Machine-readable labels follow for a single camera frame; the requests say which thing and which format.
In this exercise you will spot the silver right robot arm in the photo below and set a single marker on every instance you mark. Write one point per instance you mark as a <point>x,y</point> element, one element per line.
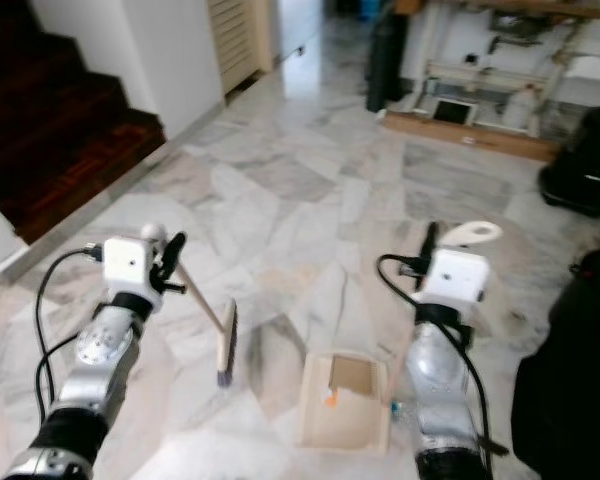
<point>435,380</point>

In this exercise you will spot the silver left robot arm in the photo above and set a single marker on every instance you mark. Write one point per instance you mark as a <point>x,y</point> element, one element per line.
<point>90,365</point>

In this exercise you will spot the wooden storage rack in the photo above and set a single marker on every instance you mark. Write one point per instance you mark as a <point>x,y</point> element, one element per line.
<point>480,132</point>

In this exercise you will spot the white framed tablet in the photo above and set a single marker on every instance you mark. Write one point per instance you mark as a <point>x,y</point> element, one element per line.
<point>452,111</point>

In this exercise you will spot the small clear bottle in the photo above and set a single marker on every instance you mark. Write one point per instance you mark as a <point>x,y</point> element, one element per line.
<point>397,408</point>

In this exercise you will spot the white plastic bottle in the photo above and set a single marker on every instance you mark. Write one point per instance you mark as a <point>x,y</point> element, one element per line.
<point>520,110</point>

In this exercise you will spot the small black bag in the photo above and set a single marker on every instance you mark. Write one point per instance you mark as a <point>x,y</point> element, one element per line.
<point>585,170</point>

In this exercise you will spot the dark wooden staircase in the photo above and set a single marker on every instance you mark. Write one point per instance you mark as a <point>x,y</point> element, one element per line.
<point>55,120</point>

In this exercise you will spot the black cylinder tank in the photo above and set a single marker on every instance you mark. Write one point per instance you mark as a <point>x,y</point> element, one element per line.
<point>385,62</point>

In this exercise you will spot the large black bag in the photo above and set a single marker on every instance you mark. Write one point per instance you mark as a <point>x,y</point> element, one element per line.
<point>570,380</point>

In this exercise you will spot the beige louvered door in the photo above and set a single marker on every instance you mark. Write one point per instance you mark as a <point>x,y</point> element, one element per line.
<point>237,40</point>

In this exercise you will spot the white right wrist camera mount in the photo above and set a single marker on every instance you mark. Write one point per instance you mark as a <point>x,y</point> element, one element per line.
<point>458,274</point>

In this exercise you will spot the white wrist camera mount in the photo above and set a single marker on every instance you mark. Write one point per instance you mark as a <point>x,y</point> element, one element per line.
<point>458,274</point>
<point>126,262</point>

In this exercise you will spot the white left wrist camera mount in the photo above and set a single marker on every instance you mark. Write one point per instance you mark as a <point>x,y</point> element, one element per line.
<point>126,262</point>

